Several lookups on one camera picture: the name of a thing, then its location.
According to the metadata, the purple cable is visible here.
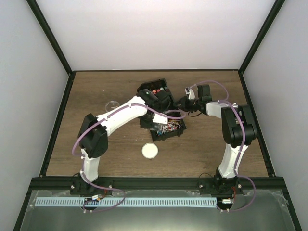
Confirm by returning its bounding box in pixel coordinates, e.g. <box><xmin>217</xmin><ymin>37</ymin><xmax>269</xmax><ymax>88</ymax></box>
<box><xmin>185</xmin><ymin>80</ymin><xmax>257</xmax><ymax>213</ymax></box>
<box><xmin>72</xmin><ymin>103</ymin><xmax>187</xmax><ymax>214</ymax></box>

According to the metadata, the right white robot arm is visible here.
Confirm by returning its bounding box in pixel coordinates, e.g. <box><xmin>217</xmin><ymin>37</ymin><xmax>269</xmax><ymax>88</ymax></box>
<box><xmin>176</xmin><ymin>84</ymin><xmax>257</xmax><ymax>194</ymax></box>

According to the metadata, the black front mounting rail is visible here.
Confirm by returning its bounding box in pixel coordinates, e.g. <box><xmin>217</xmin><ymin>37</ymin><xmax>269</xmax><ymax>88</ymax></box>
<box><xmin>29</xmin><ymin>176</ymin><xmax>286</xmax><ymax>195</ymax></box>

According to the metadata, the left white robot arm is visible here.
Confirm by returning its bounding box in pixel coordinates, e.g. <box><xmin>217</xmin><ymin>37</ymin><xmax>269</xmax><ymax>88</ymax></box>
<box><xmin>72</xmin><ymin>89</ymin><xmax>177</xmax><ymax>194</ymax></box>

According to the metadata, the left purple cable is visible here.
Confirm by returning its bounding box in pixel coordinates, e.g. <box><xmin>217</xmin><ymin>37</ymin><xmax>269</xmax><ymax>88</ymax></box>
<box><xmin>72</xmin><ymin>103</ymin><xmax>187</xmax><ymax>214</ymax></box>

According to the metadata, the white round lid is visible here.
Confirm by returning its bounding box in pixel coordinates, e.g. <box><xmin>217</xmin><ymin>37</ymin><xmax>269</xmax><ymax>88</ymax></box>
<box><xmin>141</xmin><ymin>143</ymin><xmax>158</xmax><ymax>159</ymax></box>

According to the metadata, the black three-compartment candy bin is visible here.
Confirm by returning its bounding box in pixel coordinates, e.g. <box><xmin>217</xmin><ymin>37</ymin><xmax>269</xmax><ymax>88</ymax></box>
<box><xmin>137</xmin><ymin>78</ymin><xmax>186</xmax><ymax>141</ymax></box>

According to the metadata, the clear plastic cup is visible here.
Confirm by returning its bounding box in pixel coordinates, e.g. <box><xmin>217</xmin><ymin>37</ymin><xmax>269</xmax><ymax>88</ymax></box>
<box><xmin>105</xmin><ymin>100</ymin><xmax>120</xmax><ymax>111</ymax></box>

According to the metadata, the light blue slotted cable duct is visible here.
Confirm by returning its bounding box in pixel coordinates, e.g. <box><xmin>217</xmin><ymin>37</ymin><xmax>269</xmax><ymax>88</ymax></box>
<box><xmin>35</xmin><ymin>197</ymin><xmax>217</xmax><ymax>208</ymax></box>

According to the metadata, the metal scoop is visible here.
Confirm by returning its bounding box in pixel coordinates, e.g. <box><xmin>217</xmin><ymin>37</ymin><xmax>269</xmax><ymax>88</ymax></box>
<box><xmin>150</xmin><ymin>122</ymin><xmax>166</xmax><ymax>131</ymax></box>

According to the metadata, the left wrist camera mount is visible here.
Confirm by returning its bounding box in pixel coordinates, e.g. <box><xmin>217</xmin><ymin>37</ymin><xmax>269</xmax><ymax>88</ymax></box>
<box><xmin>153</xmin><ymin>113</ymin><xmax>168</xmax><ymax>125</ymax></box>

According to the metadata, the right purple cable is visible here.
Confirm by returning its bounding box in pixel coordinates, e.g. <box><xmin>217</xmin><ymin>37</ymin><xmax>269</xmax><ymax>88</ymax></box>
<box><xmin>185</xmin><ymin>80</ymin><xmax>257</xmax><ymax>213</ymax></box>

